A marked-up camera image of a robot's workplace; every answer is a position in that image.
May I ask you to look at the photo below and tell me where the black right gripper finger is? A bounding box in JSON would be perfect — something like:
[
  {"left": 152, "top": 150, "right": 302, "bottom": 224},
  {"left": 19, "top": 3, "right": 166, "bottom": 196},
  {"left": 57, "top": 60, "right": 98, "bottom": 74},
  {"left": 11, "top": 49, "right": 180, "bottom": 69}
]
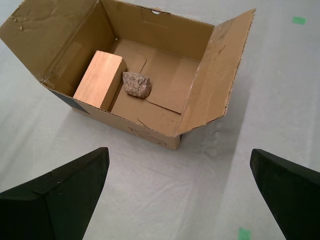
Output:
[
  {"left": 248, "top": 148, "right": 320, "bottom": 240},
  {"left": 0, "top": 146, "right": 111, "bottom": 240}
]

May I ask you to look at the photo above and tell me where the light wooden block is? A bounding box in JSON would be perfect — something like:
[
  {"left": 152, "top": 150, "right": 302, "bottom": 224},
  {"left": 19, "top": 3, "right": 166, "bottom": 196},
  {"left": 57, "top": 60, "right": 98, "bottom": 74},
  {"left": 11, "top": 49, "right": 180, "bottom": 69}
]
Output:
[{"left": 72, "top": 50, "right": 128, "bottom": 112}]

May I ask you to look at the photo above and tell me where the speckled beige rock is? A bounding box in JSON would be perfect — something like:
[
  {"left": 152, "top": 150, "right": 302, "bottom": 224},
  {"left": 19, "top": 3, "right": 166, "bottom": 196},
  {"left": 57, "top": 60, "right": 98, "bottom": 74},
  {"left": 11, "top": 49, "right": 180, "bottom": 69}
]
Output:
[{"left": 122, "top": 71, "right": 153, "bottom": 99}]

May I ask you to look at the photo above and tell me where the brown cardboard box with flaps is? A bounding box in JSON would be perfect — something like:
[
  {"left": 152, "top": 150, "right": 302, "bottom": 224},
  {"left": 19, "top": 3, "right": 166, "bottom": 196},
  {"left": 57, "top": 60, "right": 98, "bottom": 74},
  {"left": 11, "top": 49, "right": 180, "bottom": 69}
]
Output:
[{"left": 0, "top": 0, "right": 257, "bottom": 151}]

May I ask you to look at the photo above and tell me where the white plastic table cover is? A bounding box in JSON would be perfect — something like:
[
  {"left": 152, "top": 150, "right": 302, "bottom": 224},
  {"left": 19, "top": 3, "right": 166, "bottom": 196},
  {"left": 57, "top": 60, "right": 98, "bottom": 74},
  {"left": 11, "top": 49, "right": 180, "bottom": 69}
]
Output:
[{"left": 0, "top": 0, "right": 320, "bottom": 240}]

